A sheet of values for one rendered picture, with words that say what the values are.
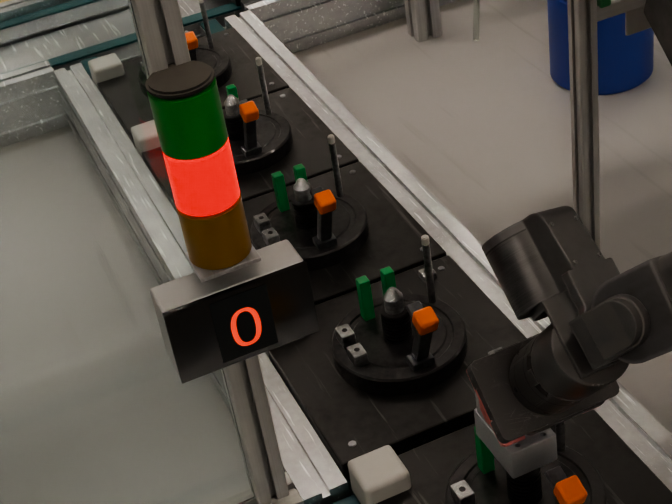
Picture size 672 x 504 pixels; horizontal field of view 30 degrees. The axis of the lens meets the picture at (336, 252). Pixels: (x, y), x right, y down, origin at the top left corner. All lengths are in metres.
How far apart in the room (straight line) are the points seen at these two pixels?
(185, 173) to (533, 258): 0.26
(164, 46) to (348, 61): 1.20
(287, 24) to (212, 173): 1.23
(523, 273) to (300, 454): 0.44
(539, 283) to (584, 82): 0.35
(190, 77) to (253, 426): 0.36
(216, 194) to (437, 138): 0.96
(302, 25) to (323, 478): 1.11
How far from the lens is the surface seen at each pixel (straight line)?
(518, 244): 0.88
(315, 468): 1.22
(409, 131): 1.89
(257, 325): 1.00
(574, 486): 1.02
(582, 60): 1.17
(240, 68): 1.90
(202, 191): 0.93
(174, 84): 0.90
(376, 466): 1.16
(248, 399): 1.12
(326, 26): 2.17
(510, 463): 1.05
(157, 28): 0.91
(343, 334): 1.29
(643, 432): 1.23
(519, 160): 1.79
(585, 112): 1.20
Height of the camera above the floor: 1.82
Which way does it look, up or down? 36 degrees down
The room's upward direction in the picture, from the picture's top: 10 degrees counter-clockwise
